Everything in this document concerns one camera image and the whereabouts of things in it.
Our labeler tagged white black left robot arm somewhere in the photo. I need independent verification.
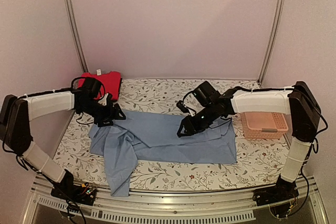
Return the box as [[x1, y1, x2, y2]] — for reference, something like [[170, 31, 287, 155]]
[[1, 77, 126, 200]]

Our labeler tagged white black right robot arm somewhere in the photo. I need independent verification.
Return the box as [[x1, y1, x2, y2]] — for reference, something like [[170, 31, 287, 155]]
[[177, 81, 325, 201]]

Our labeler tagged floral patterned tablecloth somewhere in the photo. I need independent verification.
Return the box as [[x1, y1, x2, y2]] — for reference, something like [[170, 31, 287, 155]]
[[54, 79, 288, 191]]

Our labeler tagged red t-shirt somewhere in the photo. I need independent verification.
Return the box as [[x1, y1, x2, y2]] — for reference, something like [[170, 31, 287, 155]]
[[77, 71, 122, 102]]

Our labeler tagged light blue shirt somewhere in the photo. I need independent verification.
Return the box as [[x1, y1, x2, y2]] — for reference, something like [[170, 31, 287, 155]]
[[89, 110, 237, 197]]

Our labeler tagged aluminium frame post right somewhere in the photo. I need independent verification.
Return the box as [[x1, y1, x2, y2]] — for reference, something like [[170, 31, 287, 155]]
[[257, 0, 285, 86]]

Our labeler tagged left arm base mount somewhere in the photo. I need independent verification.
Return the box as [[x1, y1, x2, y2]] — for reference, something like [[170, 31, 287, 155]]
[[51, 180, 97, 206]]

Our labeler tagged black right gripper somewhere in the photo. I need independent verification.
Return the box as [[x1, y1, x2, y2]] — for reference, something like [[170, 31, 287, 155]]
[[178, 103, 218, 136]]

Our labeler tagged aluminium frame post left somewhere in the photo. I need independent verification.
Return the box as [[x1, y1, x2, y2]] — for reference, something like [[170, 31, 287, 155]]
[[64, 0, 89, 72]]

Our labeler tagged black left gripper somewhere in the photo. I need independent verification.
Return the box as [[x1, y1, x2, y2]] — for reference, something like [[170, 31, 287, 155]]
[[79, 99, 126, 127]]

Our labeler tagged pink perforated plastic basket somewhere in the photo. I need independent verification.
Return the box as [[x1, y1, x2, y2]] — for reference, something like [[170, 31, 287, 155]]
[[240, 112, 288, 139]]

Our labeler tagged aluminium front rail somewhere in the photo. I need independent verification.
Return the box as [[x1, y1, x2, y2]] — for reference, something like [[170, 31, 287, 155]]
[[23, 176, 331, 223]]

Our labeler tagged aluminium frame post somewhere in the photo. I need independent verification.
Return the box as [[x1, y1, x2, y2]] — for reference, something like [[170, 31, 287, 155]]
[[257, 0, 285, 86], [64, 0, 89, 72]]

